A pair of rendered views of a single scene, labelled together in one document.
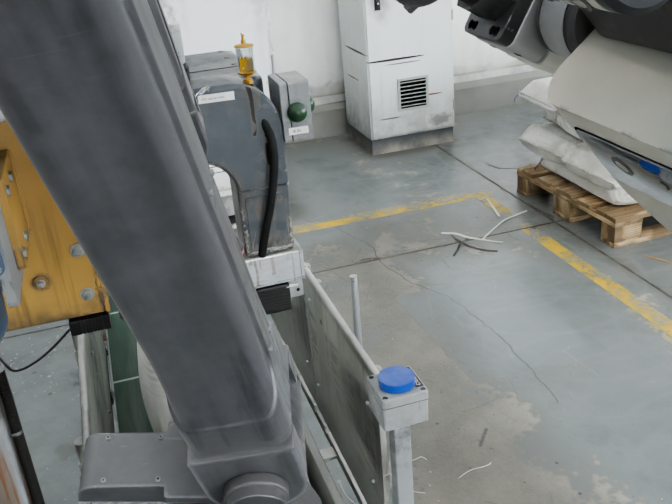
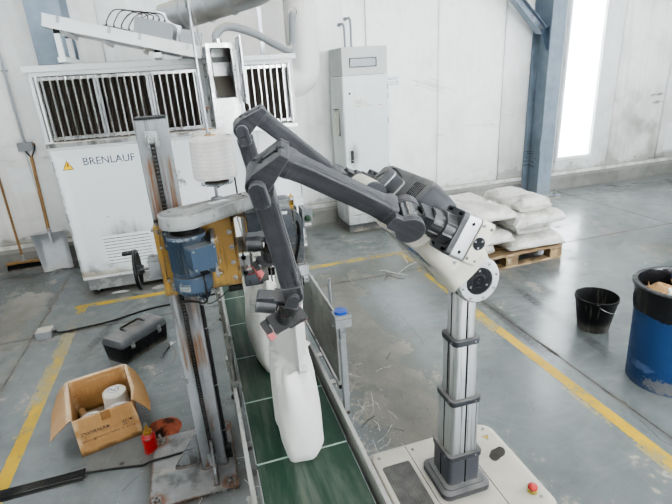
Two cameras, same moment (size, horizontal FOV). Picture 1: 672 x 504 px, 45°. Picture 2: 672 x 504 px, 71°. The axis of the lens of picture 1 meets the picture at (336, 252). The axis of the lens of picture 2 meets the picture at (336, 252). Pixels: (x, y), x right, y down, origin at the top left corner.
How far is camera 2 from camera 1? 89 cm
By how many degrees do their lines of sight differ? 4
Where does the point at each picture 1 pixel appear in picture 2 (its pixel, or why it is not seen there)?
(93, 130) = (273, 228)
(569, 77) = not seen: hidden behind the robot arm
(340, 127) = (334, 218)
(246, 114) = (290, 218)
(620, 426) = not seen: hidden behind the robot
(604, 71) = not seen: hidden behind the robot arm
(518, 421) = (404, 350)
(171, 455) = (275, 293)
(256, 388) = (294, 274)
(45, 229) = (223, 254)
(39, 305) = (219, 280)
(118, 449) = (264, 292)
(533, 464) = (408, 366)
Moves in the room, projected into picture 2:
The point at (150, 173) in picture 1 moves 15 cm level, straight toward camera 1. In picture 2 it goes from (280, 235) to (289, 254)
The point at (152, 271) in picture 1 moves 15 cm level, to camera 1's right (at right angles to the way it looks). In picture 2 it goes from (278, 250) to (336, 246)
